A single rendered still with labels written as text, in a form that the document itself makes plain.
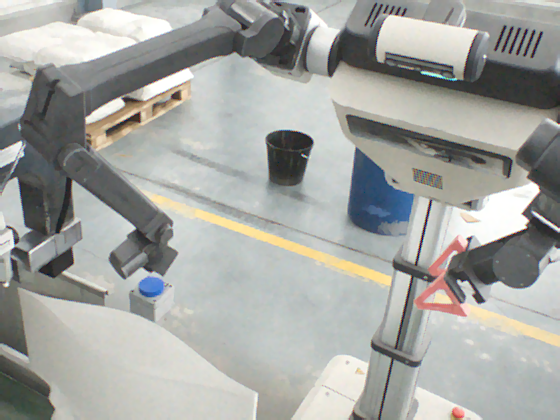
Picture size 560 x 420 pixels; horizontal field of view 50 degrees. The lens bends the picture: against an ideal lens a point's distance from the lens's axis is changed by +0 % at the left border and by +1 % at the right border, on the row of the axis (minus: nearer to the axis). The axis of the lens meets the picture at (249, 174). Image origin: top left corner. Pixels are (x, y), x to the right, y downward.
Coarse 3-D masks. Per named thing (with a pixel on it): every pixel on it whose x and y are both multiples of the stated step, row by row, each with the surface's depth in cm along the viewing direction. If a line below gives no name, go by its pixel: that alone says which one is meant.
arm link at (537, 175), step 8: (552, 144) 46; (544, 152) 46; (552, 152) 46; (544, 160) 46; (552, 160) 46; (536, 168) 47; (544, 168) 46; (552, 168) 46; (528, 176) 48; (536, 176) 47; (544, 176) 47; (552, 176) 46; (536, 184) 48; (544, 184) 47; (552, 184) 47; (552, 192) 47
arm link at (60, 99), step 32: (224, 0) 100; (192, 32) 92; (224, 32) 95; (256, 32) 97; (64, 64) 81; (96, 64) 82; (128, 64) 84; (160, 64) 88; (192, 64) 94; (32, 96) 81; (64, 96) 77; (96, 96) 81; (32, 128) 82; (64, 128) 79
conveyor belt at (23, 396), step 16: (0, 384) 173; (16, 384) 174; (0, 400) 168; (16, 400) 169; (32, 400) 169; (48, 400) 169; (0, 416) 164; (16, 416) 164; (32, 416) 164; (48, 416) 165
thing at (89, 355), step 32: (32, 320) 111; (64, 320) 110; (96, 320) 108; (128, 320) 106; (32, 352) 116; (64, 352) 107; (96, 352) 98; (128, 352) 110; (160, 352) 106; (192, 352) 99; (64, 384) 112; (96, 384) 102; (128, 384) 98; (160, 384) 96; (192, 384) 95; (224, 384) 93; (64, 416) 114; (96, 416) 107; (128, 416) 102; (160, 416) 100; (192, 416) 98; (224, 416) 96
